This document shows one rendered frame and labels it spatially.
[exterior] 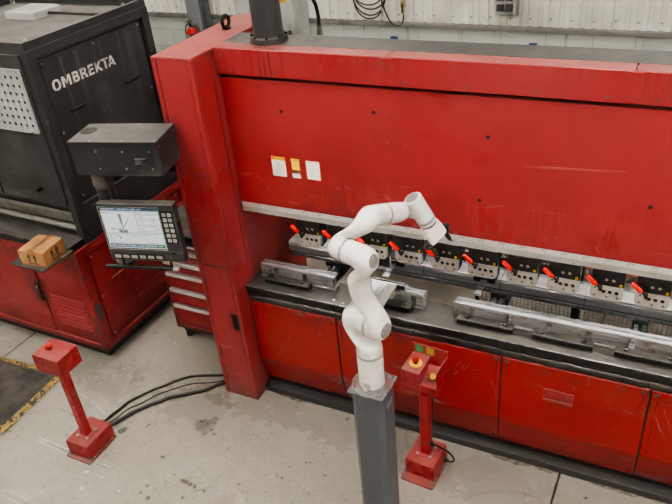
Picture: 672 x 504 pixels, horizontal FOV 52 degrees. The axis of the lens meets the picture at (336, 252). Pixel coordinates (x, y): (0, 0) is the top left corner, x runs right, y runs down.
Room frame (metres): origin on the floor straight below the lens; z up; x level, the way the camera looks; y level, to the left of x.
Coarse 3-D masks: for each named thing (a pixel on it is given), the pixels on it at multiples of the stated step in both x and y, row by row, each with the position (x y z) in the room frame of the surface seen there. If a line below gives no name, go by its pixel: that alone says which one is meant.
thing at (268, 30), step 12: (252, 0) 3.54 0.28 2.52; (264, 0) 3.52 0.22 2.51; (276, 0) 3.55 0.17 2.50; (312, 0) 3.57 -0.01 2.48; (252, 12) 3.55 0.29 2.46; (264, 12) 3.52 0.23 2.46; (276, 12) 3.55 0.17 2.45; (252, 24) 3.57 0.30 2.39; (264, 24) 3.52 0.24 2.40; (276, 24) 3.54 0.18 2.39; (252, 36) 3.59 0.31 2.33; (264, 36) 3.52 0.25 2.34; (276, 36) 3.53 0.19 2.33
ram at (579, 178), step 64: (256, 128) 3.51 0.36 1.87; (320, 128) 3.32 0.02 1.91; (384, 128) 3.15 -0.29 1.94; (448, 128) 3.00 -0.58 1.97; (512, 128) 2.86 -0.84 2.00; (576, 128) 2.73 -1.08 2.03; (640, 128) 2.61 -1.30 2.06; (256, 192) 3.54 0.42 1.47; (320, 192) 3.34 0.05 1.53; (384, 192) 3.16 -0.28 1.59; (448, 192) 3.00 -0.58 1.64; (512, 192) 2.85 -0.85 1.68; (576, 192) 2.72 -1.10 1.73; (640, 192) 2.59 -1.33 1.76; (640, 256) 2.57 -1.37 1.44
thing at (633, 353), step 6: (618, 348) 2.57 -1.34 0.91; (630, 348) 2.56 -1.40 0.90; (618, 354) 2.54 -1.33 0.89; (624, 354) 2.53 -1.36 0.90; (630, 354) 2.52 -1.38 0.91; (636, 354) 2.52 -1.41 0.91; (642, 354) 2.51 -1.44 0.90; (648, 354) 2.51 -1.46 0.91; (654, 354) 2.50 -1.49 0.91; (636, 360) 2.50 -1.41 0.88; (642, 360) 2.49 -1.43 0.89; (648, 360) 2.48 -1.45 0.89; (654, 360) 2.47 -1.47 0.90; (660, 360) 2.46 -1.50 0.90; (666, 360) 2.45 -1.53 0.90; (666, 366) 2.44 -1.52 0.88
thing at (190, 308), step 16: (192, 256) 4.00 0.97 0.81; (176, 272) 4.11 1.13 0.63; (192, 272) 4.04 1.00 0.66; (176, 288) 4.12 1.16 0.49; (192, 288) 4.05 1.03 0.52; (176, 304) 4.12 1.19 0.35; (192, 304) 4.07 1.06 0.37; (176, 320) 4.15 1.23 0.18; (192, 320) 4.09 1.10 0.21; (208, 320) 4.02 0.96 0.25
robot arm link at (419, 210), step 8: (416, 192) 2.70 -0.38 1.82; (408, 200) 2.67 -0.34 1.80; (416, 200) 2.64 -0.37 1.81; (424, 200) 2.67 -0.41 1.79; (416, 208) 2.64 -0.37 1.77; (424, 208) 2.65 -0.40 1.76; (408, 216) 2.68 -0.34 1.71; (416, 216) 2.65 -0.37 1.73; (424, 216) 2.64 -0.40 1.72; (432, 216) 2.66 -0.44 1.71
